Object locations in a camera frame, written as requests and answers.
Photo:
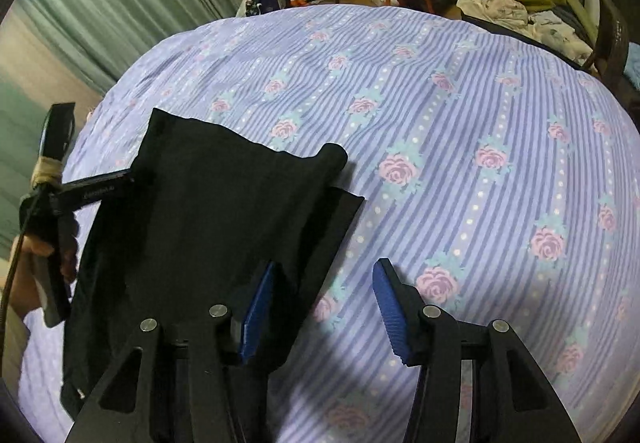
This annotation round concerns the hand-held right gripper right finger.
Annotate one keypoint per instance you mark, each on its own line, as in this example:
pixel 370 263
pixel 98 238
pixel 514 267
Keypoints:
pixel 387 303

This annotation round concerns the bed with floral purple sheet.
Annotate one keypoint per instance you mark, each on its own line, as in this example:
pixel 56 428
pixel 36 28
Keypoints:
pixel 450 123

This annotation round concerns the person's left hand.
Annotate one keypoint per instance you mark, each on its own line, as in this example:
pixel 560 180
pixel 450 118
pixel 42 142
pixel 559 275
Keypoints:
pixel 30 278

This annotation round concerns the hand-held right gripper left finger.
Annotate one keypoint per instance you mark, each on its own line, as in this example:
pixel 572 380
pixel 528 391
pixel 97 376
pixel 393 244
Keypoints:
pixel 260 308

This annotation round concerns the light blue cloth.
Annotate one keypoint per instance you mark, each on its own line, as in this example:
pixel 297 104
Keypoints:
pixel 633 65

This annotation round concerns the beige curtain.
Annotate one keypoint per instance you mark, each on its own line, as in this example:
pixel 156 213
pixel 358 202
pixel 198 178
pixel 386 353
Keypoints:
pixel 45 63

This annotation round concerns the pale crumpled clothes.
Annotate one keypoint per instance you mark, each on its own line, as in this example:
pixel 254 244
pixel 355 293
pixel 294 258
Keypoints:
pixel 500 13

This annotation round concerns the black pants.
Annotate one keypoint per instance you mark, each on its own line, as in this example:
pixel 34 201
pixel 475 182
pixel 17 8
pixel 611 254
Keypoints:
pixel 200 203

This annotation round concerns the dark wooden chair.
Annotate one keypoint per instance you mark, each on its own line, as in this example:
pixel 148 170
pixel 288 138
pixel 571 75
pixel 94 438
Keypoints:
pixel 612 23

